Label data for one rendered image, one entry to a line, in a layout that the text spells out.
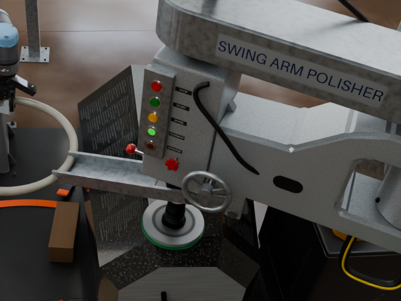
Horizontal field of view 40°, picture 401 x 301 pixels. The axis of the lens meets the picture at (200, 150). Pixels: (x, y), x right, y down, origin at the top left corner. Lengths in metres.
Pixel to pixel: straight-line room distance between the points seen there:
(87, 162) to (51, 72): 2.17
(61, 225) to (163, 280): 1.04
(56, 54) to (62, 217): 1.72
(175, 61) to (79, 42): 3.08
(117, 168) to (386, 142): 0.96
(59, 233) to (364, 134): 1.83
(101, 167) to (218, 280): 0.57
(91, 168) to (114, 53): 2.44
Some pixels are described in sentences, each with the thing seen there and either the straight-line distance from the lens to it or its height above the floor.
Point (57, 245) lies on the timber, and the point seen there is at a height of 0.13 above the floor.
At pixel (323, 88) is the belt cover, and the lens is 1.31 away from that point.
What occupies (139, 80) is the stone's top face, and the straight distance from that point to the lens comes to 2.57.
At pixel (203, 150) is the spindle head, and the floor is 1.35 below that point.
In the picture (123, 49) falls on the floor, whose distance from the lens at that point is 4.40.
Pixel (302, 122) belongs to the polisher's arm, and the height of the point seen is 1.45.
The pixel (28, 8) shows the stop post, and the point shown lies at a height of 0.40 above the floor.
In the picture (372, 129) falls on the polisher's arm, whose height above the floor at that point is 1.56.
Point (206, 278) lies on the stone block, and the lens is 1.98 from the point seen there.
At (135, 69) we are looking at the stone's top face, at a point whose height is 0.87.
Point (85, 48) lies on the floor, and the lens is 4.38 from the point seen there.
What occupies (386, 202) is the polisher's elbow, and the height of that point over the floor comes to 1.35.
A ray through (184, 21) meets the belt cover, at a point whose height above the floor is 1.71.
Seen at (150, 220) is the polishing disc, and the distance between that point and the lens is 1.91.
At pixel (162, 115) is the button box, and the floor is 1.43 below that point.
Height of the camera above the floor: 2.35
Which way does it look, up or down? 41 degrees down
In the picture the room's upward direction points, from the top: 11 degrees clockwise
